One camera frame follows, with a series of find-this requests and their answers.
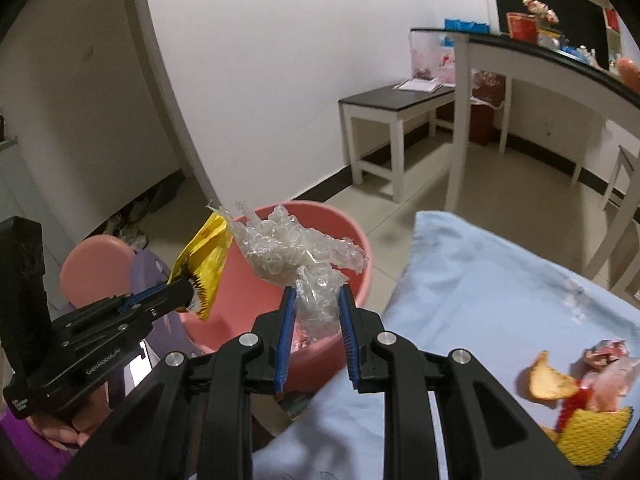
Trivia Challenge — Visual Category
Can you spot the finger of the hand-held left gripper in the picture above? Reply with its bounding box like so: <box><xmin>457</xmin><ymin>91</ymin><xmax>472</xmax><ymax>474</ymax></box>
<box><xmin>124</xmin><ymin>284</ymin><xmax>174</xmax><ymax>312</ymax></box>
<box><xmin>52</xmin><ymin>279</ymin><xmax>196</xmax><ymax>356</ymax></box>

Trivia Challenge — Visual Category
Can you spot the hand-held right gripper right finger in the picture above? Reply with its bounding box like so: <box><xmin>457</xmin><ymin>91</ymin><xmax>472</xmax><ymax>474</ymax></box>
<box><xmin>337</xmin><ymin>285</ymin><xmax>583</xmax><ymax>480</ymax></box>

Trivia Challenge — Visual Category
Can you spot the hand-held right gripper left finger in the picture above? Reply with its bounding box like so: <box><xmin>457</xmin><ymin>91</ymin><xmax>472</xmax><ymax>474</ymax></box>
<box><xmin>60</xmin><ymin>287</ymin><xmax>301</xmax><ymax>480</ymax></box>

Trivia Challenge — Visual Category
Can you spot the yellow snack wrapper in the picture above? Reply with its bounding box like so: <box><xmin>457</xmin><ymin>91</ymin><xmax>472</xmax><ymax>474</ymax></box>
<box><xmin>167</xmin><ymin>210</ymin><xmax>233</xmax><ymax>322</ymax></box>

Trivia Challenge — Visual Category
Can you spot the pink plastic bucket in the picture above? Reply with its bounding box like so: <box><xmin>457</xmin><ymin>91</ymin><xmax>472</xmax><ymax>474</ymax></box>
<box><xmin>177</xmin><ymin>201</ymin><xmax>373</xmax><ymax>395</ymax></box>

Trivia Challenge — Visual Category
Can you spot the clear plastic wrap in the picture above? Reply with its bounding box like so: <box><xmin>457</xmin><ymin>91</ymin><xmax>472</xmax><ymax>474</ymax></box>
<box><xmin>207</xmin><ymin>200</ymin><xmax>371</xmax><ymax>326</ymax></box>

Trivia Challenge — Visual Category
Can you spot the red foam net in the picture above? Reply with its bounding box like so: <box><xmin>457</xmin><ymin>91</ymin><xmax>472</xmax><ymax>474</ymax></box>
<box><xmin>556</xmin><ymin>382</ymin><xmax>592</xmax><ymax>434</ymax></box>

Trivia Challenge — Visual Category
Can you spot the pink plastic stool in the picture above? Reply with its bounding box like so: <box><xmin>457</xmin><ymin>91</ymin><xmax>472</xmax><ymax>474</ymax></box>
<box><xmin>60</xmin><ymin>235</ymin><xmax>137</xmax><ymax>312</ymax></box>

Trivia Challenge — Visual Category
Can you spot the pile of shoes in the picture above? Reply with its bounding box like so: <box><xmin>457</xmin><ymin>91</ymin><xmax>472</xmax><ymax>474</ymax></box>
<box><xmin>102</xmin><ymin>180</ymin><xmax>181</xmax><ymax>251</ymax></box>

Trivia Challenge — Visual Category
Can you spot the light blue blanket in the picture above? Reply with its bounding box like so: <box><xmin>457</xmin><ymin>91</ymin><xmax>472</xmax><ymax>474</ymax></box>
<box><xmin>252</xmin><ymin>210</ymin><xmax>640</xmax><ymax>480</ymax></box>

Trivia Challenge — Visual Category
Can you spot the orange peel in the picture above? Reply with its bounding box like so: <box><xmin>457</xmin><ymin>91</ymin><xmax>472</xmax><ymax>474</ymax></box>
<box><xmin>529</xmin><ymin>351</ymin><xmax>581</xmax><ymax>402</ymax></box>

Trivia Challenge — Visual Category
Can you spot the white bench with black top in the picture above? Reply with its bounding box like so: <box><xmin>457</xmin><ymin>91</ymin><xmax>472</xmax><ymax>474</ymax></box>
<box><xmin>338</xmin><ymin>84</ymin><xmax>457</xmax><ymax>203</ymax></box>

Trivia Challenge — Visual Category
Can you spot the red white crumpled wrapper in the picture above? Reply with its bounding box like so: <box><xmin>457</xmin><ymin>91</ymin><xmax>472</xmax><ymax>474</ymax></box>
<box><xmin>582</xmin><ymin>339</ymin><xmax>630</xmax><ymax>368</ymax></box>

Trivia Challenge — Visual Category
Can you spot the yellow foam net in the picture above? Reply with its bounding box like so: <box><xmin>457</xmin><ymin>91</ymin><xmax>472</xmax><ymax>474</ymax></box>
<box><xmin>552</xmin><ymin>407</ymin><xmax>633</xmax><ymax>467</ymax></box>

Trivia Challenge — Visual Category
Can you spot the pink plastic wrapper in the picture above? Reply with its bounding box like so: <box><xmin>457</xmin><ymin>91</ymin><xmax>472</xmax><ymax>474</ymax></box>
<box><xmin>582</xmin><ymin>360</ymin><xmax>636</xmax><ymax>413</ymax></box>

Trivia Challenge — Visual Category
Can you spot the white paper sheet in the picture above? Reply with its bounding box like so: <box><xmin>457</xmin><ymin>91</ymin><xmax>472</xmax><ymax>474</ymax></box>
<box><xmin>392</xmin><ymin>78</ymin><xmax>443</xmax><ymax>95</ymax></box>

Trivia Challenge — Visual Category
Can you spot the clear plastic bag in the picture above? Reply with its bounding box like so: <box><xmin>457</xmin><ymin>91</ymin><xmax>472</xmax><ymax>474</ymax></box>
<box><xmin>410</xmin><ymin>29</ymin><xmax>458</xmax><ymax>86</ymax></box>

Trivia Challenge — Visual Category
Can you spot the white table with black top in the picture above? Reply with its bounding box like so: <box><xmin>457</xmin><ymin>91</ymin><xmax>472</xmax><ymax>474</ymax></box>
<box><xmin>410</xmin><ymin>27</ymin><xmax>640</xmax><ymax>283</ymax></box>

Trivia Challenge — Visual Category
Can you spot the red gift box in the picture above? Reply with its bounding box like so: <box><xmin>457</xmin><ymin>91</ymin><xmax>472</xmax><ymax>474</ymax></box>
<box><xmin>506</xmin><ymin>11</ymin><xmax>540</xmax><ymax>42</ymax></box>

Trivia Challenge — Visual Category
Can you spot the small blue toy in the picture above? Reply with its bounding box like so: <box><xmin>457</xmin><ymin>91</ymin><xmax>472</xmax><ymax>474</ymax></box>
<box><xmin>565</xmin><ymin>45</ymin><xmax>603</xmax><ymax>67</ymax></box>

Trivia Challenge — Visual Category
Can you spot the orange round ornament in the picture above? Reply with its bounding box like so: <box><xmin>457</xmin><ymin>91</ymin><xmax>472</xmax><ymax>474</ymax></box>
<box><xmin>615</xmin><ymin>57</ymin><xmax>640</xmax><ymax>92</ymax></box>

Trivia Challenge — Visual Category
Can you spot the black television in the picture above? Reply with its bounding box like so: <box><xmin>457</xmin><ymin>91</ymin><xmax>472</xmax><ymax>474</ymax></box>
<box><xmin>490</xmin><ymin>0</ymin><xmax>618</xmax><ymax>71</ymax></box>

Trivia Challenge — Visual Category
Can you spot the cream wall shelf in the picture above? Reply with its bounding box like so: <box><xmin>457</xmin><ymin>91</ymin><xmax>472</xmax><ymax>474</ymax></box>
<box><xmin>500</xmin><ymin>0</ymin><xmax>631</xmax><ymax>68</ymax></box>

